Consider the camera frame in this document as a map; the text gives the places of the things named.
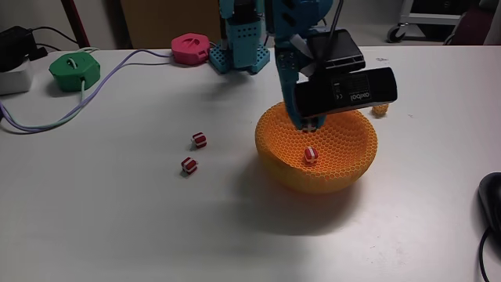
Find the green octagonal device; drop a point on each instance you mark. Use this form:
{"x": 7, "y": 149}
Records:
{"x": 74, "y": 72}

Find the white box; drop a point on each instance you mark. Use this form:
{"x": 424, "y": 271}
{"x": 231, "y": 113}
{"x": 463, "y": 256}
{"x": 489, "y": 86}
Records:
{"x": 15, "y": 80}

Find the brown board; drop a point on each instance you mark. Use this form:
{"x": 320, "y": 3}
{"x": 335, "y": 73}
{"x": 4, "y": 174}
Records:
{"x": 164, "y": 23}

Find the black computer mouse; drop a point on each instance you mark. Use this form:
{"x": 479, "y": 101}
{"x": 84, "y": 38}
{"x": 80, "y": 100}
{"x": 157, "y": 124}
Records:
{"x": 492, "y": 199}

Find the red pole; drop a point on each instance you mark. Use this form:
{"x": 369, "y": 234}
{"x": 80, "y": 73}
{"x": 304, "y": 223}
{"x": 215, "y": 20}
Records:
{"x": 76, "y": 23}

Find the yellow honeycomb basket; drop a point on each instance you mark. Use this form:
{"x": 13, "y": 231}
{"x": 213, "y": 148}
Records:
{"x": 313, "y": 176}

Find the yellow studded cube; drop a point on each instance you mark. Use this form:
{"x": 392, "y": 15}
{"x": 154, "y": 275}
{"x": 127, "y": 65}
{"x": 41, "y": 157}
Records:
{"x": 379, "y": 110}

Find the dark red seat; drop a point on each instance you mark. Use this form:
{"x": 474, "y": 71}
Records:
{"x": 471, "y": 27}

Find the black power adapter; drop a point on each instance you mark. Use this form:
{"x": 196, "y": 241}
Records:
{"x": 15, "y": 47}

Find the pink octagonal device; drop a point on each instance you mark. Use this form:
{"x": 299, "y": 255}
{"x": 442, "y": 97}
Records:
{"x": 189, "y": 49}

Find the black camera box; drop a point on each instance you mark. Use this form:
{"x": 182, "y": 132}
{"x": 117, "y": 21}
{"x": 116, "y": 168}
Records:
{"x": 344, "y": 90}

